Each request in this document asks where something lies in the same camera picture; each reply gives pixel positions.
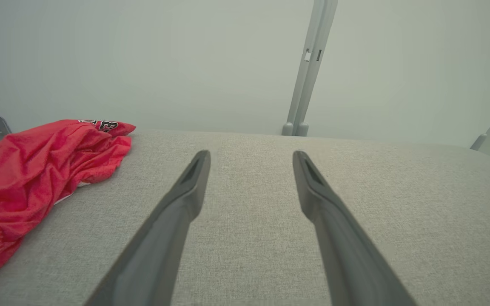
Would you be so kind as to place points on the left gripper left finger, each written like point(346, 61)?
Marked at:
point(155, 259)

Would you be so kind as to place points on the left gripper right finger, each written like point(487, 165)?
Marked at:
point(347, 263)

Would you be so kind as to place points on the grey double partition post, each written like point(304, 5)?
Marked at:
point(313, 85)

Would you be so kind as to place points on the red basketball shorts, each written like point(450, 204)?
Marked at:
point(36, 170)

